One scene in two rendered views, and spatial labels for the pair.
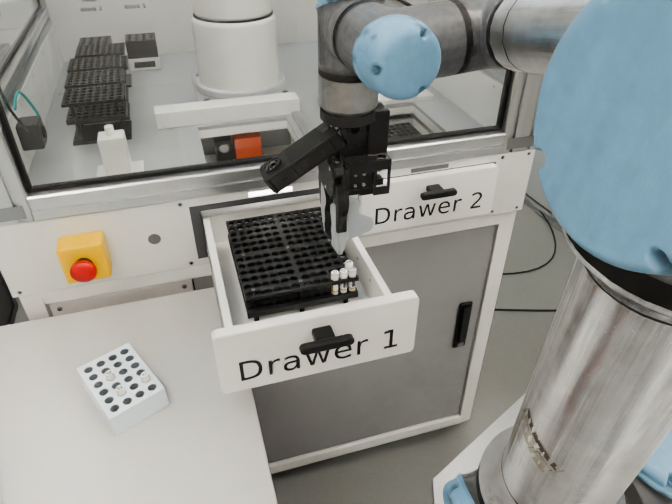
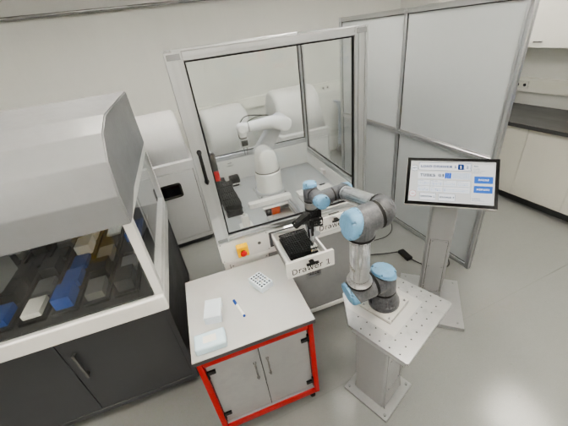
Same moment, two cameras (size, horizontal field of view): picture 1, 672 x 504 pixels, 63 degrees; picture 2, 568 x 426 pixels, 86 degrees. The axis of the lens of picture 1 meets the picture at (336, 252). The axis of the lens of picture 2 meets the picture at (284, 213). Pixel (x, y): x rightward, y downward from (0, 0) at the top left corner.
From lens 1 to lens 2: 0.98 m
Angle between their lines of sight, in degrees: 5
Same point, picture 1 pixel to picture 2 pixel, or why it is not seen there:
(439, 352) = (346, 270)
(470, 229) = not seen: hidden behind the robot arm
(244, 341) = (292, 264)
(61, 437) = (248, 295)
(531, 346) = not seen: hidden behind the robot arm
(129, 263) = (252, 250)
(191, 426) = (281, 289)
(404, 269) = (330, 243)
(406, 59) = (323, 203)
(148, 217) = (258, 237)
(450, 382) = not seen: hidden behind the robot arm
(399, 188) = (325, 220)
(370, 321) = (322, 257)
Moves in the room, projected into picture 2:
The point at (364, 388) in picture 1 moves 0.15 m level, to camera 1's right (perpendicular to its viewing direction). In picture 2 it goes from (322, 285) to (341, 282)
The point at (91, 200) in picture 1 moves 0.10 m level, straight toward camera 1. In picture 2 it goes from (243, 234) to (250, 242)
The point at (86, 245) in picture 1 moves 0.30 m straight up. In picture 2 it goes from (243, 246) to (234, 204)
